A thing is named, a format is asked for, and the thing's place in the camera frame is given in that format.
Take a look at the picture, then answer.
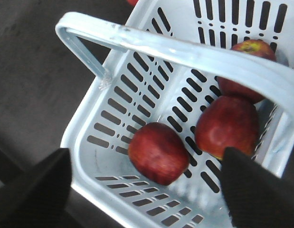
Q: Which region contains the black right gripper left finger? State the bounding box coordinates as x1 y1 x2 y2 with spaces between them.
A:
0 148 71 228

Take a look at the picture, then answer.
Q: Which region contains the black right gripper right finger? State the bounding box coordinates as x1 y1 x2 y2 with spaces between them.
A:
220 147 294 228

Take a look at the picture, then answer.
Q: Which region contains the red apple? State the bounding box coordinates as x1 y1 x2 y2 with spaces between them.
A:
195 95 259 160
126 0 138 7
128 122 190 186
217 39 277 104

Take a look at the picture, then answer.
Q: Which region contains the light blue plastic basket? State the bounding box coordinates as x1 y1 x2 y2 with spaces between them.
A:
56 0 294 228

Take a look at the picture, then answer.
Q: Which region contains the black wooden fruit display table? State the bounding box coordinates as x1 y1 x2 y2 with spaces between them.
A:
0 0 133 188

